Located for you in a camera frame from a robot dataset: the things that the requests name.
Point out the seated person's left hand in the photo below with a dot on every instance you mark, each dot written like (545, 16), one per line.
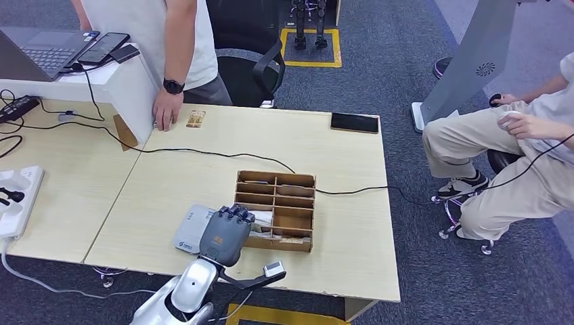
(527, 126)

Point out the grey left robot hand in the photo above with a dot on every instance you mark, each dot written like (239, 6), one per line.
(224, 240)

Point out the standing person's left hand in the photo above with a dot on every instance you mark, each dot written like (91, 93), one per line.
(168, 110)

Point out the seated person's right hand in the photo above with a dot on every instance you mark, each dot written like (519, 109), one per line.
(506, 99)

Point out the grey white card reader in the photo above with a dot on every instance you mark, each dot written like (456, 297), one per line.
(190, 228)

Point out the brown wooden organizer box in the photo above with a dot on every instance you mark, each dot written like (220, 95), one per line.
(291, 246)

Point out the standing person's left forearm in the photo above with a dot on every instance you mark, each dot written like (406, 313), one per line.
(179, 45)

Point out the seated person's left forearm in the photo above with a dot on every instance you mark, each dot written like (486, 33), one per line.
(560, 131)

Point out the seated person's right forearm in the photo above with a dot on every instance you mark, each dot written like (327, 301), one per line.
(538, 92)

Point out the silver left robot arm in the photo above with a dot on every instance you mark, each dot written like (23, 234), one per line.
(195, 285)

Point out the standing person's right forearm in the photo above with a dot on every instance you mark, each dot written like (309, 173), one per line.
(80, 15)

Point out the seated person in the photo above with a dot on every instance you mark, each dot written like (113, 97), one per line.
(493, 139)

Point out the yellow patterned card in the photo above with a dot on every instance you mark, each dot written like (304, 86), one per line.
(291, 241)

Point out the standing person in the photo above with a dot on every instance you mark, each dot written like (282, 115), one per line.
(134, 36)

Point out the black round controller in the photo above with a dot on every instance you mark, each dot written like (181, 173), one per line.
(494, 101)

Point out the black wristwatch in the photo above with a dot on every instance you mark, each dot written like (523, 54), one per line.
(173, 86)

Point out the white desktop riser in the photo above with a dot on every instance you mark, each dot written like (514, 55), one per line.
(130, 94)

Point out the black stool chrome legs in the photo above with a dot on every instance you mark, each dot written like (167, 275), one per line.
(502, 160)

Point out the brown cardboard piece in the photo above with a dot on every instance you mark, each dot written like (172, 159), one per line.
(123, 134)

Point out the grey kiosk stand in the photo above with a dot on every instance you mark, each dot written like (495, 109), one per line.
(475, 54)

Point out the small black power bank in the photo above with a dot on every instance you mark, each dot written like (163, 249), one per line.
(124, 53)

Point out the dark shoe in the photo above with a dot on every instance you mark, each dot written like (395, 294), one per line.
(441, 67)

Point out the black office chair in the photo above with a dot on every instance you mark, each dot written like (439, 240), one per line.
(251, 85)

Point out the black smartphone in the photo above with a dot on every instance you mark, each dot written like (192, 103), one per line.
(103, 48)

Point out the chrome desk caster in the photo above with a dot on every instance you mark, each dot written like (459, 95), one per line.
(107, 281)

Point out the grey laptop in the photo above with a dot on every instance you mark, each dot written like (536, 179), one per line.
(49, 54)

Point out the beige desk leg panel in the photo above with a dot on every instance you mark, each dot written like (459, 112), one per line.
(356, 309)

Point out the black power adapter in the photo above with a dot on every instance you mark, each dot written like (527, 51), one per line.
(18, 107)

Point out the black humanoid robot legs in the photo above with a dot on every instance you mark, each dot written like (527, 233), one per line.
(299, 27)

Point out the white power strip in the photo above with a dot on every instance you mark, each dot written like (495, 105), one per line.
(31, 188)

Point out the black plug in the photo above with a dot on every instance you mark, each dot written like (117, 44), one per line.
(13, 195)

